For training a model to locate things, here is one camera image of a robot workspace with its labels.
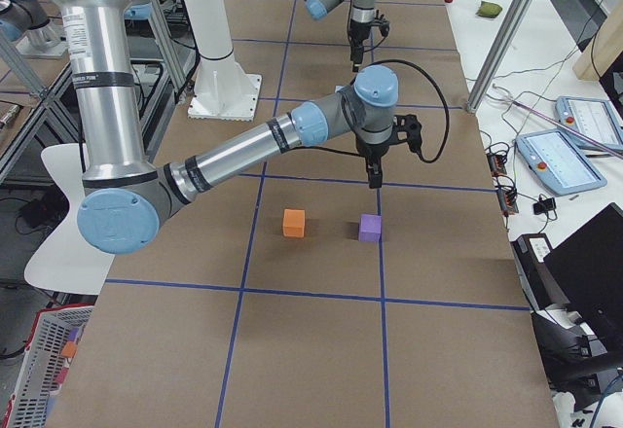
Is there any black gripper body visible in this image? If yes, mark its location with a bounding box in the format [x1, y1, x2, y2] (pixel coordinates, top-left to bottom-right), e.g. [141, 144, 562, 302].
[347, 19, 372, 51]
[354, 130, 392, 165]

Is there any purple foam block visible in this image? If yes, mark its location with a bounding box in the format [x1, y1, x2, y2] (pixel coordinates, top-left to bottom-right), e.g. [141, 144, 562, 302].
[358, 214, 382, 242]

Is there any orange foam block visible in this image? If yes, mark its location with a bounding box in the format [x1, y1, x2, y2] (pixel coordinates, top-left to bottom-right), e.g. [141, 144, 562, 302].
[282, 208, 306, 238]

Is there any green bean bag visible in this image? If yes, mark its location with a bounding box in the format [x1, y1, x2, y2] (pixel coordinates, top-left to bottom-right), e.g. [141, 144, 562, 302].
[476, 1, 503, 18]

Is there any brown paper table cover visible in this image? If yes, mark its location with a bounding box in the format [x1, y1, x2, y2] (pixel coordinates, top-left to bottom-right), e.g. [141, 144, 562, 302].
[48, 0, 558, 427]

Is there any black power adapter box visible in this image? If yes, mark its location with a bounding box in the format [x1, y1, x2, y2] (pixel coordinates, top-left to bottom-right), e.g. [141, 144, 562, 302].
[511, 233, 556, 308]

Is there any near teach pendant tablet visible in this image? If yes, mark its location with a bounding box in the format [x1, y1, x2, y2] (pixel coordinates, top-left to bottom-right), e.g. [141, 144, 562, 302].
[516, 129, 606, 196]

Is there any teach pendant tablet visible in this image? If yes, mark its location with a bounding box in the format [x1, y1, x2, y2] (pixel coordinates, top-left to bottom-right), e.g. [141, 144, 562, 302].
[555, 96, 622, 151]
[516, 129, 606, 196]

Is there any far teach pendant tablet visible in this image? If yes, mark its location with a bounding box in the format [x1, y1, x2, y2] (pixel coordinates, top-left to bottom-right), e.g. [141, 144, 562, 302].
[555, 96, 622, 151]

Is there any black monitor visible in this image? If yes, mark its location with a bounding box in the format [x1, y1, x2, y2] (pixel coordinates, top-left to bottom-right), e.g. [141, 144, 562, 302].
[544, 202, 622, 351]

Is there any white chair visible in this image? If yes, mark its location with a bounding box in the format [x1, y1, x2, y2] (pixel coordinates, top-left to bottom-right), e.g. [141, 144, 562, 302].
[24, 143, 114, 296]

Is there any white plastic basket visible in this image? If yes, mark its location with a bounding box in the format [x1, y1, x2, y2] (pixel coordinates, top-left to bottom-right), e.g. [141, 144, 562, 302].
[1, 303, 93, 427]

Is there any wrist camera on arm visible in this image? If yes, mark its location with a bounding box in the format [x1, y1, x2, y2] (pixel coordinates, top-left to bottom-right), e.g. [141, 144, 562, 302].
[392, 114, 422, 156]
[372, 10, 390, 39]

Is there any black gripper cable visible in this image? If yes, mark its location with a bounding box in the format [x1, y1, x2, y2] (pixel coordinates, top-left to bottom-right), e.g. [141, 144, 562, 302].
[315, 59, 450, 164]

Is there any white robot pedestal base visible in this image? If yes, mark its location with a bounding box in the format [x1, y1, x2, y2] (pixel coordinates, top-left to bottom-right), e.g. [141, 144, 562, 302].
[184, 0, 262, 121]

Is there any aluminium frame post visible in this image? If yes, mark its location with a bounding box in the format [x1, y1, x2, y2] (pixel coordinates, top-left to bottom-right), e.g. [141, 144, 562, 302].
[465, 0, 532, 114]

